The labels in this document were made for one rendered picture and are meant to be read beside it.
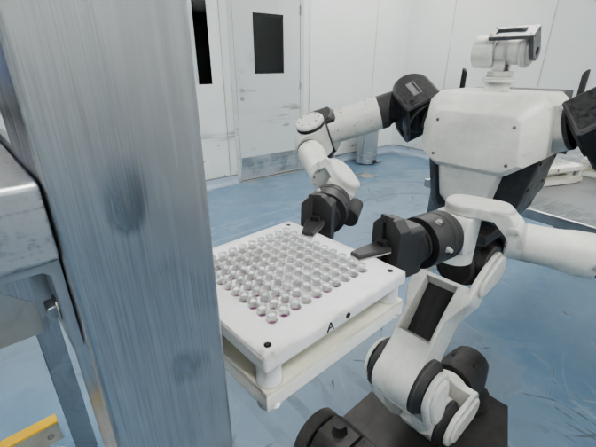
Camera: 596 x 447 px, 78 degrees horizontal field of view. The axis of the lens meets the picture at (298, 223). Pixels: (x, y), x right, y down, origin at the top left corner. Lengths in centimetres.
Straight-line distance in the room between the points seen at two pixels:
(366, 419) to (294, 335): 109
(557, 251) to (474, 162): 29
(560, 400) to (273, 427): 121
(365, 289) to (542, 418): 152
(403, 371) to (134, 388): 84
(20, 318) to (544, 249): 71
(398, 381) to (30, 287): 89
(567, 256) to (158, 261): 64
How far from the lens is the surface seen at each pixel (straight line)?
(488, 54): 95
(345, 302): 45
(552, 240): 71
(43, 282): 19
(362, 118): 103
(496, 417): 162
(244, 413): 170
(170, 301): 18
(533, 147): 89
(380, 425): 147
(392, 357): 100
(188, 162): 16
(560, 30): 524
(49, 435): 65
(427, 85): 105
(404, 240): 57
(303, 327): 41
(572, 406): 205
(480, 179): 92
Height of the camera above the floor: 131
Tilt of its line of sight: 23 degrees down
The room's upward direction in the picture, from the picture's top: straight up
